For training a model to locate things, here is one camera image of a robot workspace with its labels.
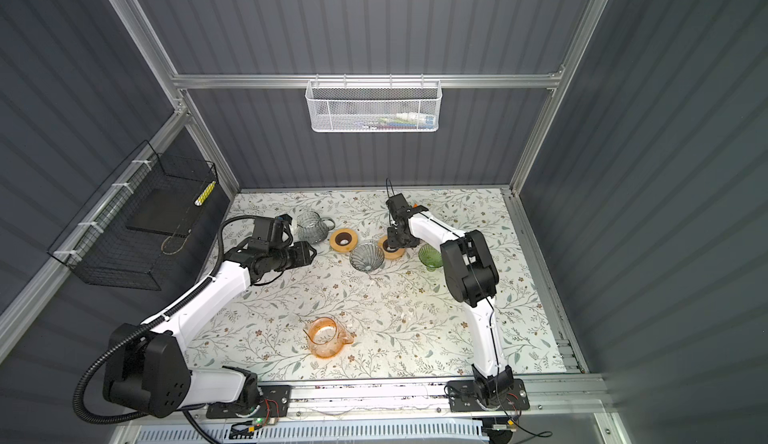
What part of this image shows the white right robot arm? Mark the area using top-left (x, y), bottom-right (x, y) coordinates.
top-left (386, 193), bottom-right (514, 407)

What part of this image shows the black flat pad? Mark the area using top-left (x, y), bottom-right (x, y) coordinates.
top-left (126, 189), bottom-right (203, 237)

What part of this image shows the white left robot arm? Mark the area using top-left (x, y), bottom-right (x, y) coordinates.
top-left (102, 214), bottom-right (317, 418)

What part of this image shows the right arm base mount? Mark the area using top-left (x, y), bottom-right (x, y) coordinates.
top-left (443, 377), bottom-right (530, 413)

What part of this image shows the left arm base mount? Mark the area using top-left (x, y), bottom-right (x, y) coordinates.
top-left (206, 366), bottom-right (292, 422)

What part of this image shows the grey glass dripper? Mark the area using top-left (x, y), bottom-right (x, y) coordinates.
top-left (349, 241), bottom-right (385, 273)

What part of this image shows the black wire basket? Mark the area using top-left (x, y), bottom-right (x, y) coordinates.
top-left (48, 146), bottom-right (218, 291)

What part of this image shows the black corrugated cable conduit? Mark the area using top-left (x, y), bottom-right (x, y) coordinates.
top-left (71, 214), bottom-right (277, 444)

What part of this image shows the white wire basket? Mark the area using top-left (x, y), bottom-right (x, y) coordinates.
top-left (305, 79), bottom-right (443, 133)

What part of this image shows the green glass dripper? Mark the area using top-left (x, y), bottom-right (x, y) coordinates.
top-left (418, 244), bottom-right (443, 271)

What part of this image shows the orange glass carafe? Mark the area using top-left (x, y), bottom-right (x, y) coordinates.
top-left (303, 317), bottom-right (355, 359)

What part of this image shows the grey glass carafe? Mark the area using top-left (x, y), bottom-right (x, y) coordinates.
top-left (295, 211), bottom-right (336, 245)

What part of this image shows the yellow marker pen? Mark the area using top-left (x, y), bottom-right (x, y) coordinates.
top-left (194, 180), bottom-right (217, 207)

